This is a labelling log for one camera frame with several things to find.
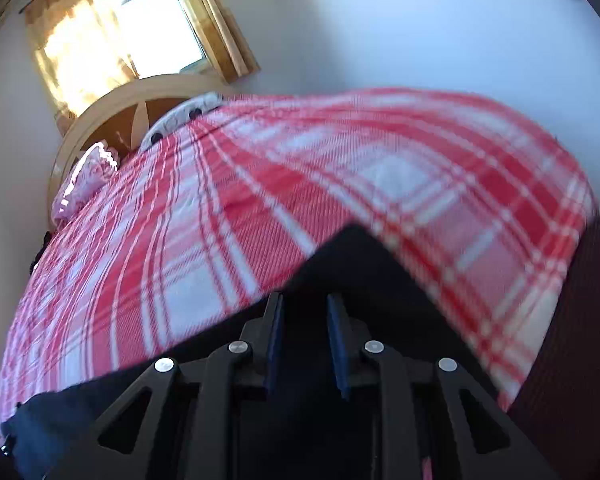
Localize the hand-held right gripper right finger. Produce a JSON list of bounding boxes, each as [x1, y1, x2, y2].
[[326, 293, 556, 480]]

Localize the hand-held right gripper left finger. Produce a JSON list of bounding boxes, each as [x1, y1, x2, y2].
[[45, 292, 286, 480]]

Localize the black pants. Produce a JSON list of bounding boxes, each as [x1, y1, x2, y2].
[[0, 224, 501, 480]]

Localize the red plaid bed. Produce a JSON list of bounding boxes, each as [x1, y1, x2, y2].
[[0, 89, 600, 431]]

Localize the white black-dotted pillow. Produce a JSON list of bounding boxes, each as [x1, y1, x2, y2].
[[140, 91, 226, 150]]

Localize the dark maroon cloth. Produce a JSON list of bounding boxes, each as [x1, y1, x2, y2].
[[510, 205, 600, 480]]

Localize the pink pillow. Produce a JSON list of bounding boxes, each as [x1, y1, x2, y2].
[[52, 142, 121, 221]]

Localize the cream wooden headboard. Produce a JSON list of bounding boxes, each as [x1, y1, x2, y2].
[[47, 74, 236, 226]]

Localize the window behind headboard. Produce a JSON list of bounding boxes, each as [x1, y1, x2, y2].
[[40, 0, 211, 111]]

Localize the sheer yellow curtain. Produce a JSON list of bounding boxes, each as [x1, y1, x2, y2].
[[25, 0, 141, 121]]

